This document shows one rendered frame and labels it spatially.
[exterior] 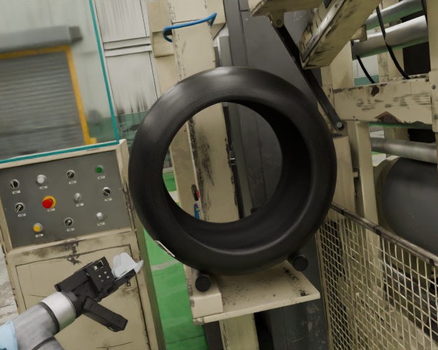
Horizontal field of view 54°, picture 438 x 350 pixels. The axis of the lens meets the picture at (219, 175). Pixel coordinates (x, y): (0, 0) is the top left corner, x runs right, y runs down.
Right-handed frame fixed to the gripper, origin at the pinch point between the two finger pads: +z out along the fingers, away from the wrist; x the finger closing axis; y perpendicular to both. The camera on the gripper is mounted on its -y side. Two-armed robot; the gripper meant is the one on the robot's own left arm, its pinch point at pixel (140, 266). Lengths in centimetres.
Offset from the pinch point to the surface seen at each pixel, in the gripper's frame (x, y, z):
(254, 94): -30, 24, 35
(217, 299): 0.2, -19.8, 16.0
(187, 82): -20.1, 35.1, 25.8
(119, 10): 618, 422, 622
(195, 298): 3.4, -16.5, 11.8
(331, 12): -48, 33, 57
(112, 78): 692, 300, 571
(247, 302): -0.7, -26.0, 23.9
